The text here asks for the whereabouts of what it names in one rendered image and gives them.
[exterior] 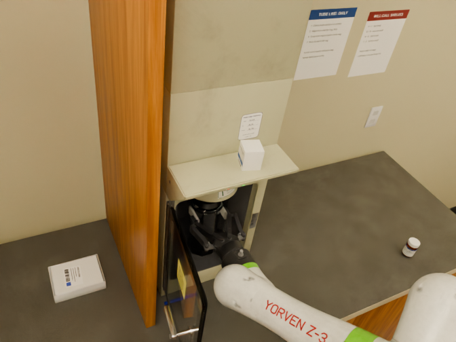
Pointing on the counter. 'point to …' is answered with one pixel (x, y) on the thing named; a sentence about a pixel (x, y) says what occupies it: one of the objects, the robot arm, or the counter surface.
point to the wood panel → (131, 131)
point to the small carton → (250, 155)
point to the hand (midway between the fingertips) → (206, 210)
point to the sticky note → (181, 279)
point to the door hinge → (167, 231)
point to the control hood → (224, 174)
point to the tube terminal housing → (216, 140)
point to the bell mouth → (218, 196)
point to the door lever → (174, 325)
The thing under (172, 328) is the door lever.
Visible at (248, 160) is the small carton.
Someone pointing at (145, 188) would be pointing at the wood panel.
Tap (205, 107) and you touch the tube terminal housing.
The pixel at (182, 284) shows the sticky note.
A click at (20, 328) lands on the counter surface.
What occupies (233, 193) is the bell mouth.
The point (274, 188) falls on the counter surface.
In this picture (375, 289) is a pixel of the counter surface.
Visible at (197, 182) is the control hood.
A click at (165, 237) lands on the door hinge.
